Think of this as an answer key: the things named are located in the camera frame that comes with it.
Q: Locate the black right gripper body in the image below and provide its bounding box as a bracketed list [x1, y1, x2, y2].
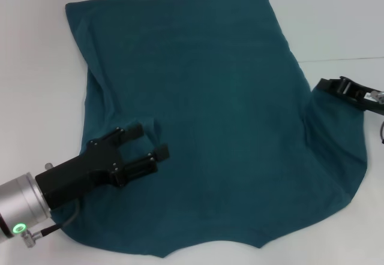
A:
[344, 76, 384, 113]

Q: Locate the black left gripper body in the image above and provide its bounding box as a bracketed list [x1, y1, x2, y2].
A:
[35, 126, 125, 210]

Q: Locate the teal blue shirt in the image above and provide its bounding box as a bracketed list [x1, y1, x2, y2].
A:
[64, 0, 371, 242]

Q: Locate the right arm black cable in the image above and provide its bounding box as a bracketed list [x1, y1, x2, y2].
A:
[371, 89, 384, 144]

